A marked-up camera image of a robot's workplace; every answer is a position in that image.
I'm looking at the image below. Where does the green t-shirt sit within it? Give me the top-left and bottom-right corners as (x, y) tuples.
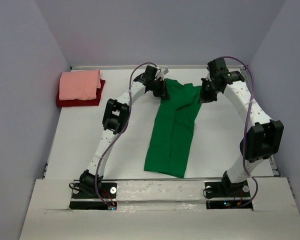
(144, 79), (201, 178)

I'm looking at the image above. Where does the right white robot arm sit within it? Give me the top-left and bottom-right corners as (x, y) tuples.
(198, 57), (284, 196)

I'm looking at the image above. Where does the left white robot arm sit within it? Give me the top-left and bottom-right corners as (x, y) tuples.
(79, 62), (170, 198)

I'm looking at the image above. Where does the pink folded t-shirt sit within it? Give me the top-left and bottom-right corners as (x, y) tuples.
(59, 69), (101, 101)

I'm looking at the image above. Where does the dark red folded t-shirt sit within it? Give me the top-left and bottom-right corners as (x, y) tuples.
(56, 79), (106, 108)

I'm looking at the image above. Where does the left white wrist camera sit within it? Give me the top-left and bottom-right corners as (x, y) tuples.
(158, 67), (169, 75)

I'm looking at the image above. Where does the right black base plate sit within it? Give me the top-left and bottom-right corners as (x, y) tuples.
(202, 181), (253, 210)

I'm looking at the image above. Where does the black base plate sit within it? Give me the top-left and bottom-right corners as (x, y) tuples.
(69, 181), (118, 211)
(202, 181), (253, 210)

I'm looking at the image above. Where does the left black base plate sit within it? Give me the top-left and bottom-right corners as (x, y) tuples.
(69, 181), (118, 211)

